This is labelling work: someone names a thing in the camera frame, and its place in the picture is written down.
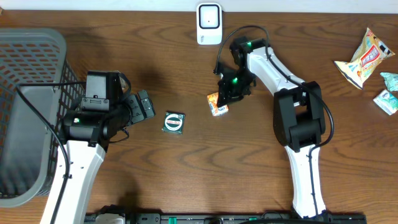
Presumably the mint green pack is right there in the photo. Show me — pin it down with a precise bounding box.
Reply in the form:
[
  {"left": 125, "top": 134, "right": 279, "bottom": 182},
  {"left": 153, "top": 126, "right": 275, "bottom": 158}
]
[{"left": 380, "top": 72, "right": 398, "bottom": 91}]

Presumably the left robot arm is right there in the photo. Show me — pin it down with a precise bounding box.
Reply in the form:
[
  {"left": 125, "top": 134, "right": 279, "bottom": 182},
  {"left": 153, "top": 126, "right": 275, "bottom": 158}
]
[{"left": 41, "top": 70, "right": 155, "bottom": 223}]

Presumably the orange small carton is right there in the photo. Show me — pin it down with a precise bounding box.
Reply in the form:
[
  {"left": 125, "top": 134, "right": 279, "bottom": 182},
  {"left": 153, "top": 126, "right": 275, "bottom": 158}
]
[{"left": 206, "top": 93, "right": 229, "bottom": 116}]

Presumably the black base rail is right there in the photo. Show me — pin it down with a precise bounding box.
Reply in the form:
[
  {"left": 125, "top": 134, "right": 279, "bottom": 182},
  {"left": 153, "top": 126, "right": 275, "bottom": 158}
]
[{"left": 83, "top": 212, "right": 367, "bottom": 224}]

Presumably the grey plastic shopping basket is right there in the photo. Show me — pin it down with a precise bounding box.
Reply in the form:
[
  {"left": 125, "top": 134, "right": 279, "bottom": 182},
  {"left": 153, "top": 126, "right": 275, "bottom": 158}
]
[{"left": 1, "top": 28, "right": 85, "bottom": 208}]

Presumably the yellow snack bag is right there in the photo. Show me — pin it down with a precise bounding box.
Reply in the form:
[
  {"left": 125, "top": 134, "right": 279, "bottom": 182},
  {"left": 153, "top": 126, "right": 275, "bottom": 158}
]
[{"left": 333, "top": 28, "right": 395, "bottom": 90}]

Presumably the teal small carton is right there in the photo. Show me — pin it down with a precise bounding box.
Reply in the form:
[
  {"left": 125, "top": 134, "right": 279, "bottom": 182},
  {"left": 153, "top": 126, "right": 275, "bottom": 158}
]
[{"left": 373, "top": 90, "right": 397, "bottom": 115}]

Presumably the white barcode scanner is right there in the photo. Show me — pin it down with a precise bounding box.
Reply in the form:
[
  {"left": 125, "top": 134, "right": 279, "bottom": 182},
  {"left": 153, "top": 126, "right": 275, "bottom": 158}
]
[{"left": 196, "top": 2, "right": 223, "bottom": 45}]

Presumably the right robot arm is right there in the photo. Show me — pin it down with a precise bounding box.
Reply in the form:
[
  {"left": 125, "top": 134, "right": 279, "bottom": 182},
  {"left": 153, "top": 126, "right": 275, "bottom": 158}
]
[{"left": 215, "top": 37, "right": 326, "bottom": 219}]

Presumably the round tape roll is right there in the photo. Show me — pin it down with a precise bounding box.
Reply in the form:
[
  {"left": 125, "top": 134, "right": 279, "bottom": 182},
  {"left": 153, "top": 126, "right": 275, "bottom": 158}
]
[{"left": 162, "top": 111, "right": 185, "bottom": 134}]

